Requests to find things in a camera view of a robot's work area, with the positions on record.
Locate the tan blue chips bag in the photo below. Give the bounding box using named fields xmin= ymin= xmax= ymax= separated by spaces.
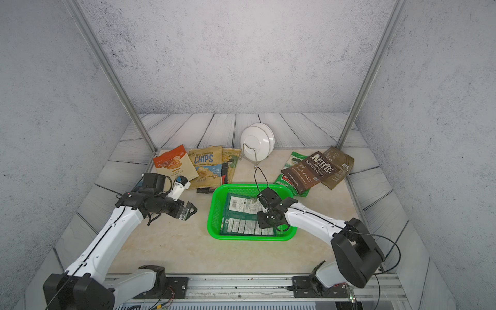
xmin=189 ymin=146 xmax=223 ymax=189

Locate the blue bowl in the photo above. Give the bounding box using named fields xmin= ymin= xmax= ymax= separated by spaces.
xmin=132 ymin=178 xmax=143 ymax=192

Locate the green plastic basket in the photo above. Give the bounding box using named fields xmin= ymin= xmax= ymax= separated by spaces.
xmin=207 ymin=184 xmax=297 ymax=242

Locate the dark green chips bag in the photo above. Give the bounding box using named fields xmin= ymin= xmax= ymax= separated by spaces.
xmin=220 ymin=193 xmax=276 ymax=236

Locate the brown Kettle chips bag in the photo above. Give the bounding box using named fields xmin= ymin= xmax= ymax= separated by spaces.
xmin=281 ymin=151 xmax=337 ymax=195

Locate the tan green chips bag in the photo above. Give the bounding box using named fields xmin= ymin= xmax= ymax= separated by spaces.
xmin=221 ymin=148 xmax=241 ymax=185

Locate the right aluminium frame post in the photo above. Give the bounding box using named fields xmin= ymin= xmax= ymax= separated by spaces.
xmin=336 ymin=0 xmax=407 ymax=149

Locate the aluminium frame post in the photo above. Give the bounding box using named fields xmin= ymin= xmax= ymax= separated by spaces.
xmin=63 ymin=0 xmax=158 ymax=154
xmin=336 ymin=0 xmax=407 ymax=149

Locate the aluminium front rail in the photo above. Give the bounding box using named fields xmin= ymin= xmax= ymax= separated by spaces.
xmin=126 ymin=274 xmax=410 ymax=309

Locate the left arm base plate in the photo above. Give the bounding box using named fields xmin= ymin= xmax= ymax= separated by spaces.
xmin=143 ymin=276 xmax=189 ymax=299

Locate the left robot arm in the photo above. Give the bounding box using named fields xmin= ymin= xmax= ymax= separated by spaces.
xmin=43 ymin=173 xmax=197 ymax=309

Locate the green Chulo cassava chips bag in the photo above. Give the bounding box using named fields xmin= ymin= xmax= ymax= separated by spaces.
xmin=273 ymin=151 xmax=311 ymax=198

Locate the white plate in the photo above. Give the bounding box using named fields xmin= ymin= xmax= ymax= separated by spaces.
xmin=240 ymin=123 xmax=275 ymax=155

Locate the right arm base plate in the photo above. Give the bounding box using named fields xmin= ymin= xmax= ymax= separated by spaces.
xmin=286 ymin=275 xmax=350 ymax=298

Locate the left aluminium frame post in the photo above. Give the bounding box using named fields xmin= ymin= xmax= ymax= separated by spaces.
xmin=63 ymin=0 xmax=158 ymax=154

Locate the wire plate rack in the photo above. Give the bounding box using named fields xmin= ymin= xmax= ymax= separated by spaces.
xmin=242 ymin=142 xmax=270 ymax=167

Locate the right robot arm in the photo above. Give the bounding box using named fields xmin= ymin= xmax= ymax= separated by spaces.
xmin=257 ymin=188 xmax=384 ymax=291

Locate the red beige chips bag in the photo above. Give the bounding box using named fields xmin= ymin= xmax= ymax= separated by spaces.
xmin=153 ymin=145 xmax=199 ymax=181

